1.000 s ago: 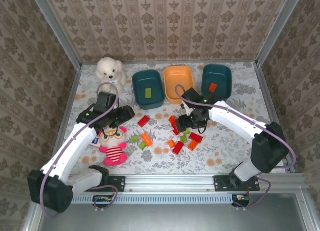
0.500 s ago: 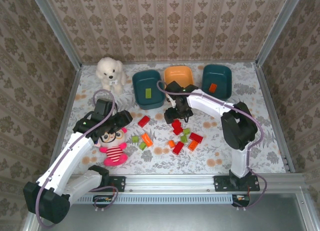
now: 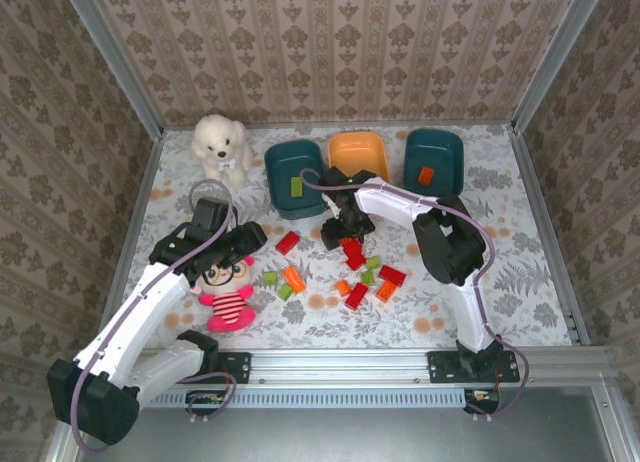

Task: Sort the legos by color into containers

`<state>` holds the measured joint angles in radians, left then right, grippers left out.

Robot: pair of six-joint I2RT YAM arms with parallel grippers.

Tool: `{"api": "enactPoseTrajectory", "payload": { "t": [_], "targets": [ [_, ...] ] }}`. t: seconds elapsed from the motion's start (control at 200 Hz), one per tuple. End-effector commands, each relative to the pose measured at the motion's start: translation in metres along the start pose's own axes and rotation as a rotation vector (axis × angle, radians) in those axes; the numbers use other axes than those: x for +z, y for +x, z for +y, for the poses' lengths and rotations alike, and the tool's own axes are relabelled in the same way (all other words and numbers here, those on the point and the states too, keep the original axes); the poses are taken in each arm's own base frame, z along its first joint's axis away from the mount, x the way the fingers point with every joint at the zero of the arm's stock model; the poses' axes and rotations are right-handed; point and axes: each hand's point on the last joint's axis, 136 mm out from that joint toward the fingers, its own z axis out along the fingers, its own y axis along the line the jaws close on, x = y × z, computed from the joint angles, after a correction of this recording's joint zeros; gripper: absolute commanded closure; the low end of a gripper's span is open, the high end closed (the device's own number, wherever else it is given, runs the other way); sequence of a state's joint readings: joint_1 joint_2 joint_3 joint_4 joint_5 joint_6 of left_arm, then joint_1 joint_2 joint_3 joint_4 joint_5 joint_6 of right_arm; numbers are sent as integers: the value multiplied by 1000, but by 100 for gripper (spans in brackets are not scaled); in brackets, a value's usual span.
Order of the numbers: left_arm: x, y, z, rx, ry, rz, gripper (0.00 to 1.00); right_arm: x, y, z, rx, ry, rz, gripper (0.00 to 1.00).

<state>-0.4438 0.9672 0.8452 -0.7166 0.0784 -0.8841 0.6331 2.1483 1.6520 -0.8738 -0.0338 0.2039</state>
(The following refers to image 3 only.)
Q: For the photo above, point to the long green lego brick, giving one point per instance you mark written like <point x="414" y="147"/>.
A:
<point x="297" y="187"/>

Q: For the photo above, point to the aluminium frame post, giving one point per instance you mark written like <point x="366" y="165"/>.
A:
<point x="112" y="57"/>
<point x="555" y="57"/>

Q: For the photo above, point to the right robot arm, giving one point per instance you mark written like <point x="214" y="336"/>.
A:
<point x="390" y="202"/>

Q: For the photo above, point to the orange plastic container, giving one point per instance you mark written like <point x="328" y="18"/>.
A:
<point x="357" y="152"/>

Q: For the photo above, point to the red lego brick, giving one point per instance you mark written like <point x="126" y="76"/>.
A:
<point x="288" y="243"/>
<point x="353" y="249"/>
<point x="356" y="263"/>
<point x="392" y="276"/>
<point x="356" y="297"/>

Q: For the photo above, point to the long orange lego brick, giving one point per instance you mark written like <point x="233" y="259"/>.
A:
<point x="294" y="280"/>

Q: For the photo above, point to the small orange lego brick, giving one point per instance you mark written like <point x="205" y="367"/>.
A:
<point x="343" y="288"/>

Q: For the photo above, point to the small green lego brick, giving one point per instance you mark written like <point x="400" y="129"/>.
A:
<point x="270" y="279"/>
<point x="368" y="278"/>
<point x="286" y="292"/>
<point x="373" y="263"/>

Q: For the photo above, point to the floral tablecloth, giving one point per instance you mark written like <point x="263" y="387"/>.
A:
<point x="450" y="307"/>

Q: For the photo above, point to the aluminium table side rail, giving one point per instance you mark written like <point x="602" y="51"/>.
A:
<point x="132" y="242"/>
<point x="550" y="232"/>

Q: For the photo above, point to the plush doll with glasses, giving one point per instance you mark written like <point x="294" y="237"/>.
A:
<point x="227" y="307"/>

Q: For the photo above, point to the white plush dog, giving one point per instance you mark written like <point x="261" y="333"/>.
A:
<point x="220" y="147"/>

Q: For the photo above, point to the aluminium mounting rail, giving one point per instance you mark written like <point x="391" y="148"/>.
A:
<point x="340" y="364"/>

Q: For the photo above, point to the teal plastic container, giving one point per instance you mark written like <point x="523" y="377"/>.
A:
<point x="295" y="157"/>
<point x="432" y="149"/>

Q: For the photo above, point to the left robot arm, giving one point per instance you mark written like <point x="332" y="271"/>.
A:
<point x="150" y="302"/>

